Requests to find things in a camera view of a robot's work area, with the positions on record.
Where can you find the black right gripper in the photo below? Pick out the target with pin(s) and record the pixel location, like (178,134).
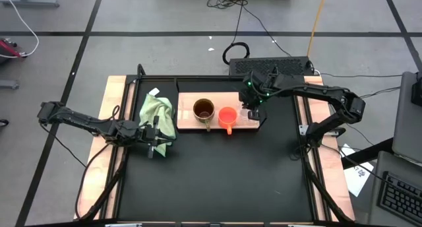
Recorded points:
(255,90)

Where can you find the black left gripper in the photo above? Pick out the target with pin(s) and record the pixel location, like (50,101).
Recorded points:
(141,134)

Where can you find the orange plastic mug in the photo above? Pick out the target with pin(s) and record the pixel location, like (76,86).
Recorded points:
(227,116)

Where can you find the green-brown ceramic mug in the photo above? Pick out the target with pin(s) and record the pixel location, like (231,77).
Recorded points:
(203,111)

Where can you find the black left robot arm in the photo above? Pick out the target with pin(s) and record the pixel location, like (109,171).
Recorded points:
(82,121)

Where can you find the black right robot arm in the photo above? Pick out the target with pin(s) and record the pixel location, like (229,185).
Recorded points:
(329,92)

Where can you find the light green cloth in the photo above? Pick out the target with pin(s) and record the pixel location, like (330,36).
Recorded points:
(155,113)

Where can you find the black computer case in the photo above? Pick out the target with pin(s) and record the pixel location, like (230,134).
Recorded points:
(270,63)

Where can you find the white paper sheet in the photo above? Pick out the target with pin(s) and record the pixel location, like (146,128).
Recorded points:
(357,177)

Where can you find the gray desk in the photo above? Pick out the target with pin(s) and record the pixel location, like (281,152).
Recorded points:
(380,164)
(407,128)

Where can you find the black box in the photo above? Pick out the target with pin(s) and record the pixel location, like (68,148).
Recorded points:
(418,91)

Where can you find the black keyboard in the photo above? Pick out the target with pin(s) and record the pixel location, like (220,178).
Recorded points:
(399,197)

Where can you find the red device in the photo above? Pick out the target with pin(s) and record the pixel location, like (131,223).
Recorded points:
(8,49)

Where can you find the black aluminium rig frame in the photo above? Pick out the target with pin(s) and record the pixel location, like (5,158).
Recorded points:
(214,77)

